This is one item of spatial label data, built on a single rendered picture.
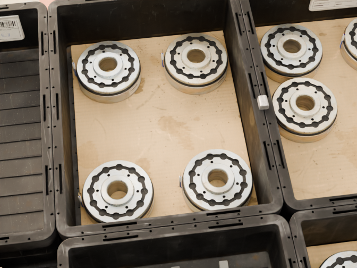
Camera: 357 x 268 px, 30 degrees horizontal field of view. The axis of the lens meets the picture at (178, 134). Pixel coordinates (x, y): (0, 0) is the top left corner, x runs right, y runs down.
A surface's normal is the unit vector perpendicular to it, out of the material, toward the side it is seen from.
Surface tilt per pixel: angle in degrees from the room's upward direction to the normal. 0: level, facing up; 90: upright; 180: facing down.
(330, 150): 0
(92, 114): 0
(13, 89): 0
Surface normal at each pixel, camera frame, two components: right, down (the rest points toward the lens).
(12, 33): 0.13, 0.86
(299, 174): 0.00, -0.50
